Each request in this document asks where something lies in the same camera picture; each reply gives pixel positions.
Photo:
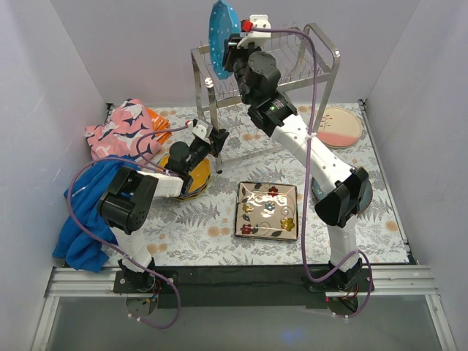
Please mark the orange dotted plate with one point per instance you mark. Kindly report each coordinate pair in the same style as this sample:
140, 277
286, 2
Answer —
170, 184

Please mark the cream white plate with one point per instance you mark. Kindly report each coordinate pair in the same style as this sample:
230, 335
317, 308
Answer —
339, 128

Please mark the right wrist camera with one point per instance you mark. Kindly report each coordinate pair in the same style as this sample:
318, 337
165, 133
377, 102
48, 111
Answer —
256, 30

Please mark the blue dotted plate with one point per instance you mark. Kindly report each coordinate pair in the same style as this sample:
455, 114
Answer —
199, 180
223, 22

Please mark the dark green brown plate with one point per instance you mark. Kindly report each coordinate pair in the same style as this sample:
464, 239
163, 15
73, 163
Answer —
365, 194

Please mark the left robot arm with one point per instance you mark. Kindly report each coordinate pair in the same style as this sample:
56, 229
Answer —
126, 202

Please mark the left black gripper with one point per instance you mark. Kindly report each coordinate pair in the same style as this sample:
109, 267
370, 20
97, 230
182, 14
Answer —
213, 139

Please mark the floral table mat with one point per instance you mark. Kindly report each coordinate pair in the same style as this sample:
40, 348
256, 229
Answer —
201, 231

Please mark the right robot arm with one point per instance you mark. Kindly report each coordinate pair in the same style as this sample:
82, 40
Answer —
279, 120

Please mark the black square plate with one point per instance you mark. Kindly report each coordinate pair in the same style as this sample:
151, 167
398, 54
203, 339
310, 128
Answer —
267, 211

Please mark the pink whale pattern cloth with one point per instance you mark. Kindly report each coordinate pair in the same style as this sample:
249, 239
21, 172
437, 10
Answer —
128, 132

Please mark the steel dish rack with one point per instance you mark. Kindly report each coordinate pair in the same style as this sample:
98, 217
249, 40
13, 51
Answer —
296, 68

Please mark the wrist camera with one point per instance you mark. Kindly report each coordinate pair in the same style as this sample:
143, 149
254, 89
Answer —
200, 129
256, 30

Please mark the aluminium frame rail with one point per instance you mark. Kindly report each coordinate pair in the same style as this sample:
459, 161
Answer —
388, 280

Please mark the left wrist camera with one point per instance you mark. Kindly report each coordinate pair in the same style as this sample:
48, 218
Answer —
200, 129

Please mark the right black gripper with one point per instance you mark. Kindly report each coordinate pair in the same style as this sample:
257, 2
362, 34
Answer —
229, 53

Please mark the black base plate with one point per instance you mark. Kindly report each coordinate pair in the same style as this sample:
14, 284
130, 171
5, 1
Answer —
256, 285

